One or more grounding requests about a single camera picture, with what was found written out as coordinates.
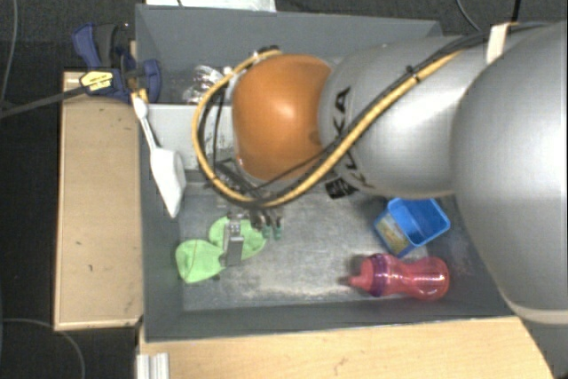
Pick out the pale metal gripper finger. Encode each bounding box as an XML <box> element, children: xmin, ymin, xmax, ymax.
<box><xmin>223</xmin><ymin>220</ymin><xmax>246</xmax><ymax>268</ymax></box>

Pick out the light green cloth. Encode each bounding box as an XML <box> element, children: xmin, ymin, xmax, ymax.
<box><xmin>174</xmin><ymin>215</ymin><xmax>268</xmax><ymax>285</ymax></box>

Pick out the grey metal bin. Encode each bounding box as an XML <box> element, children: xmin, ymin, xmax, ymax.
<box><xmin>134</xmin><ymin>3</ymin><xmax>517</xmax><ymax>341</ymax></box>

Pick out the white plastic scoop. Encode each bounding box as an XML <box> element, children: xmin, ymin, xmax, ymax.
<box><xmin>131</xmin><ymin>96</ymin><xmax>188</xmax><ymax>219</ymax></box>

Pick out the pale wood board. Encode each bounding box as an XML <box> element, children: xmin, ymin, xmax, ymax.
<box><xmin>53</xmin><ymin>70</ymin><xmax>145</xmax><ymax>332</ymax></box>

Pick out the clear glass thing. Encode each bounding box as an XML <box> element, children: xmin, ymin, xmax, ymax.
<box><xmin>181</xmin><ymin>63</ymin><xmax>236</xmax><ymax>106</ymax></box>

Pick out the blue plastic box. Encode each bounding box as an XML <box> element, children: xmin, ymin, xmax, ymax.
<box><xmin>372</xmin><ymin>196</ymin><xmax>452</xmax><ymax>259</ymax></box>

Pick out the red and pink plastic bottle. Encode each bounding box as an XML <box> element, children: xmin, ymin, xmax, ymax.
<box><xmin>338</xmin><ymin>253</ymin><xmax>451</xmax><ymax>304</ymax></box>

